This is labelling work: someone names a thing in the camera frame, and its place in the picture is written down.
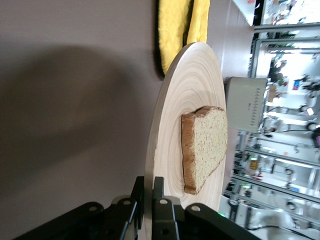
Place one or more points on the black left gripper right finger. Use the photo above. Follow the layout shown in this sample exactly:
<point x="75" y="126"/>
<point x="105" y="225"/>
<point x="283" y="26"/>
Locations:
<point x="165" y="220"/>

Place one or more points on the brown table cover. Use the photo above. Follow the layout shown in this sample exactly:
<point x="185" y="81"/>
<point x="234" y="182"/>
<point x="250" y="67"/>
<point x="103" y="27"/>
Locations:
<point x="75" y="125"/>

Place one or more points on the brown bread slice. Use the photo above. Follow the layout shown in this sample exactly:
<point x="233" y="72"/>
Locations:
<point x="210" y="145"/>

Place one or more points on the beige and chrome toaster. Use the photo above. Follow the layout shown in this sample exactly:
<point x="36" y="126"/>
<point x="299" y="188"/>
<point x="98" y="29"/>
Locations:
<point x="242" y="105"/>

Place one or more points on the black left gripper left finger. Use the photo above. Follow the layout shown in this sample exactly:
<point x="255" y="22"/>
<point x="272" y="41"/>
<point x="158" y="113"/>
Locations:
<point x="127" y="220"/>

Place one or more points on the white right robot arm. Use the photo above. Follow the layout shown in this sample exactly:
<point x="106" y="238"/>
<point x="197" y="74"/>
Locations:
<point x="260" y="220"/>

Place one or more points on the round wooden plate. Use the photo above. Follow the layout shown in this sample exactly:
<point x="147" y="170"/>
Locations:
<point x="180" y="100"/>

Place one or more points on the yellow quilted oven mitt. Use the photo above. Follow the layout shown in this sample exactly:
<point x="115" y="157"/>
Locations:
<point x="172" y="32"/>
<point x="200" y="22"/>

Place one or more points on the background aluminium shelving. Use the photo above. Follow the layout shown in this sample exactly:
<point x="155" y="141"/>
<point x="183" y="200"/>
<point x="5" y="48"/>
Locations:
<point x="257" y="62"/>

